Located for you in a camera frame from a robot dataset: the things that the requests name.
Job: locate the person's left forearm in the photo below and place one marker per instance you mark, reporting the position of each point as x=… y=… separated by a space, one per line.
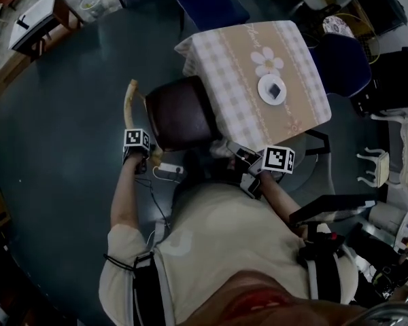
x=126 y=195

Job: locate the white cylindrical bin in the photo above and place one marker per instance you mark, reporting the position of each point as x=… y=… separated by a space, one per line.
x=387 y=216

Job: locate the person's torso in white shirt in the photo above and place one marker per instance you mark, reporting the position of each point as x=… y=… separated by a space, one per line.
x=224 y=243

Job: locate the light wooden desk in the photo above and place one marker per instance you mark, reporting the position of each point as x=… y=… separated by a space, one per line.
x=7 y=73

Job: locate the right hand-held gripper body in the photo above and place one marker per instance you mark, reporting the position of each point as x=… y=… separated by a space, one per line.
x=277 y=160

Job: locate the black mount with red button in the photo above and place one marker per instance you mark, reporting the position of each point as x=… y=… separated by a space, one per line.
x=321 y=246

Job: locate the dark seat wooden chair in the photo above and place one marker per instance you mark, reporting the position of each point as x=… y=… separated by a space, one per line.
x=180 y=114

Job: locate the white power strip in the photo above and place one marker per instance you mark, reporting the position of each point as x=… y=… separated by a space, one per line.
x=168 y=167

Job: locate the person's black shoe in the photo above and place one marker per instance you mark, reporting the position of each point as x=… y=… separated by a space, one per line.
x=192 y=163

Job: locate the floral round cushion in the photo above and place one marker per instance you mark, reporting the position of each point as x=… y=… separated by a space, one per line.
x=336 y=26

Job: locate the white ornate stool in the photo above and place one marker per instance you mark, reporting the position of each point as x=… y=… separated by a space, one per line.
x=382 y=168

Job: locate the black flat device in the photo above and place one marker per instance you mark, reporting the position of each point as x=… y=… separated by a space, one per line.
x=333 y=205

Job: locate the person's right forearm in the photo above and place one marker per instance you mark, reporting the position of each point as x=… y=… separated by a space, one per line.
x=282 y=199

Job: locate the white round plate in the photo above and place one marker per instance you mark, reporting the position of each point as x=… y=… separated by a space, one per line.
x=262 y=95

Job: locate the small dark square item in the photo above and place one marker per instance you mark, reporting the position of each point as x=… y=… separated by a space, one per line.
x=274 y=88

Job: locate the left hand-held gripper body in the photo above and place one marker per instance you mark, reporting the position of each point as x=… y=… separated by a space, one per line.
x=132 y=138

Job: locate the table with checked tablecloth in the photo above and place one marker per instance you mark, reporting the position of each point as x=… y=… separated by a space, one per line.
x=231 y=80

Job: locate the white waste bin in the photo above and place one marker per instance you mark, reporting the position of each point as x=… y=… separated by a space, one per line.
x=92 y=3

